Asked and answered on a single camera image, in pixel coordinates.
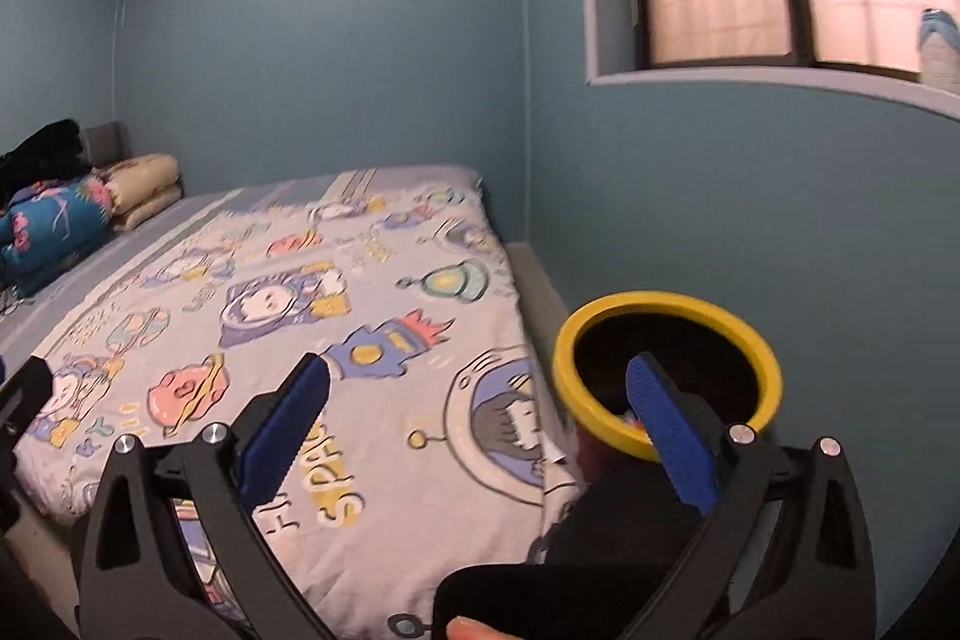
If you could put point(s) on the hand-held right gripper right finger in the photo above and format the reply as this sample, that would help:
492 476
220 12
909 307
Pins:
671 437

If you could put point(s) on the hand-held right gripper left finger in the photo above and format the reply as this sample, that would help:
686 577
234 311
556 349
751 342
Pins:
289 430

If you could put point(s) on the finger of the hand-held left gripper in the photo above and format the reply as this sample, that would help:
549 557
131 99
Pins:
22 407

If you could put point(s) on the yellow rimmed bin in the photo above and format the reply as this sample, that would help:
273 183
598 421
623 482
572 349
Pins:
592 317

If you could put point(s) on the person's right hand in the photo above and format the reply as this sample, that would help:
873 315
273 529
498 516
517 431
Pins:
480 629

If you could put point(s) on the blue floral folded quilt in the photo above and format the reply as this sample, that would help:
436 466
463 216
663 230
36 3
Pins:
45 235

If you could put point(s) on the bed with cartoon sheet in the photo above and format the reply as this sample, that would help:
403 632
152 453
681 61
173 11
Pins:
300 250

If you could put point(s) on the black clothing pile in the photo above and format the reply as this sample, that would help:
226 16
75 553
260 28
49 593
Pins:
41 160

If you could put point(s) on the beige folded quilt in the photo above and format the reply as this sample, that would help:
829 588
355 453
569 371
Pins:
142 190

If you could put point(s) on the white bottle blue cap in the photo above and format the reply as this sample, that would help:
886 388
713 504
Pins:
941 51

